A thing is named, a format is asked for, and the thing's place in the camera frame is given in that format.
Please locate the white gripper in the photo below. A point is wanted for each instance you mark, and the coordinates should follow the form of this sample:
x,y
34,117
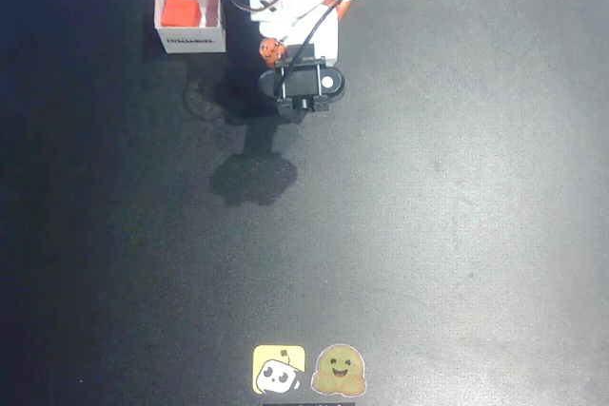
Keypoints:
x,y
271,51

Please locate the white cardboard box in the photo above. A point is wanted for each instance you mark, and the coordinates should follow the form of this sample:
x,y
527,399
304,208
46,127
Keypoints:
x,y
190,42

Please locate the yellow robot sticker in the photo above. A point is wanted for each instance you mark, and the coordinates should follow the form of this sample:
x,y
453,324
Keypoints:
x,y
278,369

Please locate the hugging face emoji sticker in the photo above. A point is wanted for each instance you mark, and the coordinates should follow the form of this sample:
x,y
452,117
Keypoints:
x,y
339,370

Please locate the red cube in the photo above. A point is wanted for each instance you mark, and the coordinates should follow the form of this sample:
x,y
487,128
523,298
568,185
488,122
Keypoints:
x,y
180,11

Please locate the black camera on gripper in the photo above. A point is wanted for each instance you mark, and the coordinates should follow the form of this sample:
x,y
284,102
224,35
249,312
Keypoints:
x,y
304,85

